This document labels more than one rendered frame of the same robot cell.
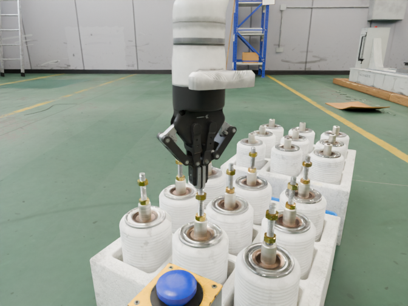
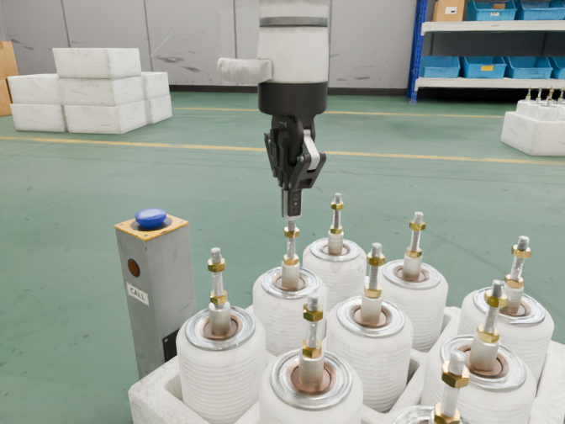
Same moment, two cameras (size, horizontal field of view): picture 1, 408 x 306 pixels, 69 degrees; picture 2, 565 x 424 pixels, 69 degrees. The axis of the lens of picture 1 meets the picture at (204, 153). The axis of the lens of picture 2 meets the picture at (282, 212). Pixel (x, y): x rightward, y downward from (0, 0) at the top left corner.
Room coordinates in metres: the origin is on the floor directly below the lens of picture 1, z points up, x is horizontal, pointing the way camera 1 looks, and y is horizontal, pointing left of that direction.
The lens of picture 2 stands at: (0.48, -0.45, 0.53)
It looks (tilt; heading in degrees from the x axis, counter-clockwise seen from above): 21 degrees down; 98
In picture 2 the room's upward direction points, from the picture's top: straight up
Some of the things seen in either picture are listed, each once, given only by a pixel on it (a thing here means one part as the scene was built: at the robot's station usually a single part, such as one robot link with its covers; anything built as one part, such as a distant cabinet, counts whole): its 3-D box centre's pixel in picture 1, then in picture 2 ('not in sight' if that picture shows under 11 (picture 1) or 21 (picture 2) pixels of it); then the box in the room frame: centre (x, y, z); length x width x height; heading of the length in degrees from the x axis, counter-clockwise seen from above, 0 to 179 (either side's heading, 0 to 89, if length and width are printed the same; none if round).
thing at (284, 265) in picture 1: (268, 259); (220, 327); (0.36, -0.10, 0.25); 0.08 x 0.08 x 0.01
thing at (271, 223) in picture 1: (271, 227); (218, 282); (0.36, -0.10, 0.31); 0.01 x 0.01 x 0.08
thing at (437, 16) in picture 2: not in sight; (447, 12); (1.48, 4.43, 0.89); 0.31 x 0.24 x 0.20; 87
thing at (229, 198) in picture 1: (229, 199); (371, 306); (0.52, -0.05, 0.26); 0.02 x 0.02 x 0.03
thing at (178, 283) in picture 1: (176, 289); (150, 219); (0.23, 0.03, 0.32); 0.04 x 0.04 x 0.02
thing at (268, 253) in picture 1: (268, 252); (219, 317); (0.36, -0.10, 0.26); 0.02 x 0.02 x 0.03
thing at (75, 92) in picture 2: not in sight; (103, 89); (-1.20, 2.35, 0.27); 0.39 x 0.39 x 0.18; 88
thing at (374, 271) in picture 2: (230, 181); (373, 275); (0.52, -0.05, 0.30); 0.01 x 0.01 x 0.08
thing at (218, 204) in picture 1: (229, 205); (370, 316); (0.52, -0.05, 0.25); 0.08 x 0.08 x 0.01
